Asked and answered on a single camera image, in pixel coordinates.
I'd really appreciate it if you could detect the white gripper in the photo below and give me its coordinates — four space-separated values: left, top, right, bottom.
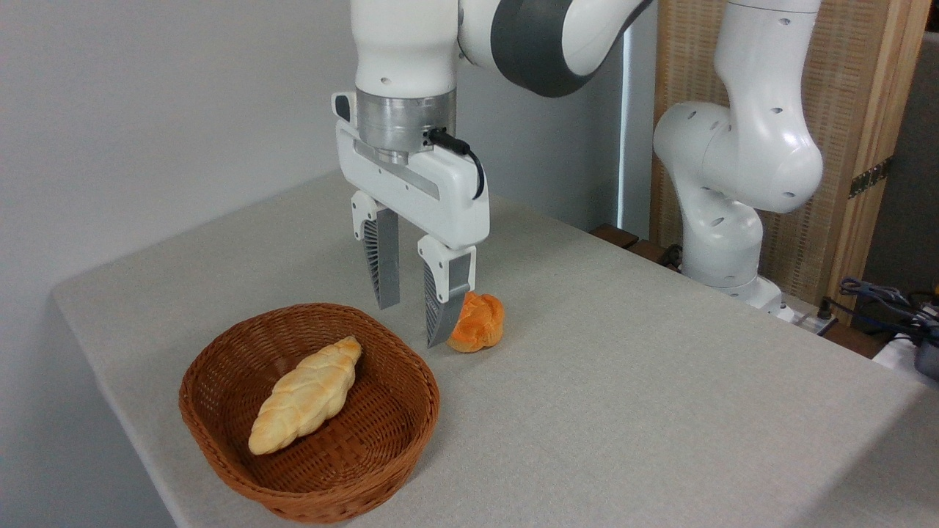
336 120 491 348

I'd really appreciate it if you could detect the pale braided bread loaf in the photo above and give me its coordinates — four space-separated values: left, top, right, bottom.
248 336 363 455

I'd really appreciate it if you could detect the blue black cable bundle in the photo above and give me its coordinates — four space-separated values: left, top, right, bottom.
838 276 939 345

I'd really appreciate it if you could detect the brown wicker basket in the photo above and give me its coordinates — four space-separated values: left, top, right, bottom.
179 303 441 524

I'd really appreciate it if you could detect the round orange bread roll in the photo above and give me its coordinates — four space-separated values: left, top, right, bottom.
446 291 505 353

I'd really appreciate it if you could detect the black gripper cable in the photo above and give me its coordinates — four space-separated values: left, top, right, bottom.
427 128 486 201

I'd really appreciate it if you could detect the wooden woven screen panel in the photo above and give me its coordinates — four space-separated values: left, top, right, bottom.
650 0 932 323

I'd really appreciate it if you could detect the dark metal hinge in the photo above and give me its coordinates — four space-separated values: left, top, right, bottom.
850 156 894 199

